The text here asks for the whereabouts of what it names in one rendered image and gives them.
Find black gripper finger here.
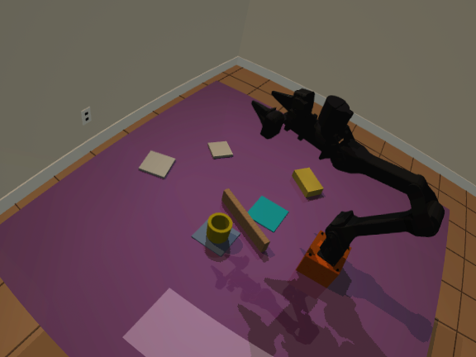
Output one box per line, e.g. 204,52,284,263
271,91,294,111
251,101,276,126

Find beige flat square tile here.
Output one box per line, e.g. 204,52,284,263
138,151,175,179
207,141,233,159

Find tan wooden plank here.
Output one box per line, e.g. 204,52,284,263
221,188,270,252

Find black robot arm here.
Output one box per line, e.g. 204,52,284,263
288,88,445,266

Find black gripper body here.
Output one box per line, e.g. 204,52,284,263
260,110,318,141

